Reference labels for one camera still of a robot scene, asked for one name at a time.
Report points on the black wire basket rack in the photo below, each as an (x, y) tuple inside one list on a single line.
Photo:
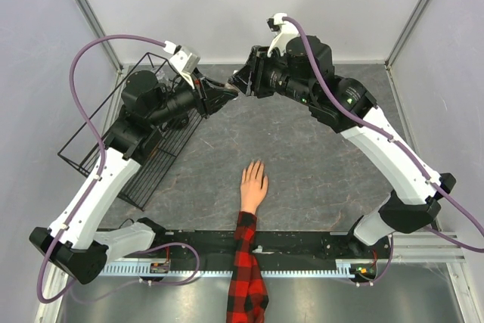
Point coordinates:
[(174, 136)]

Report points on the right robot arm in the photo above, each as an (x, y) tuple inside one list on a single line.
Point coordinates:
[(413, 201)]

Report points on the aluminium slotted rail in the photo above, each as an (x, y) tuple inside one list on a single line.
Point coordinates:
[(150, 269)]

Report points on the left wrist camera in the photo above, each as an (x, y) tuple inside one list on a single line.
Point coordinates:
[(183, 60)]

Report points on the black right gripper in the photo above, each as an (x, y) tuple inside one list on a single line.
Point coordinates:
[(250, 79)]

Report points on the aluminium corner post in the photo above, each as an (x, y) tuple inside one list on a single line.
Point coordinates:
[(95, 25), (407, 30)]

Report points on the clear glass jar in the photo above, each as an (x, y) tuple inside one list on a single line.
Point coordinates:
[(161, 77)]

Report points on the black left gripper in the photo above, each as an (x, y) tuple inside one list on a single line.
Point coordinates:
[(211, 94)]

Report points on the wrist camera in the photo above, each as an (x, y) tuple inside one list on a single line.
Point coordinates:
[(183, 60), (284, 31)]

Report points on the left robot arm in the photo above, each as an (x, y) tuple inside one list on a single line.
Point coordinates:
[(73, 242)]

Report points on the aluminium corner post left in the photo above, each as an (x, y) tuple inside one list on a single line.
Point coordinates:
[(95, 25)]

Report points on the nail polish bottle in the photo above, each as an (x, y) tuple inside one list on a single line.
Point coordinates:
[(232, 89)]

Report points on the red plaid sleeve forearm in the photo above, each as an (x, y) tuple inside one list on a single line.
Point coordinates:
[(247, 294)]

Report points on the aluminium corner post right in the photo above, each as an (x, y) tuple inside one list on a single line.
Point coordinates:
[(407, 30)]

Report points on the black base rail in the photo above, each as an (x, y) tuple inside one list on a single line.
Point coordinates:
[(281, 254)]

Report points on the mannequin hand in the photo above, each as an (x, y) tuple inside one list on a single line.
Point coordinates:
[(253, 187)]

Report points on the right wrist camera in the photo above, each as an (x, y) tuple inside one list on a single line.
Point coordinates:
[(284, 31)]

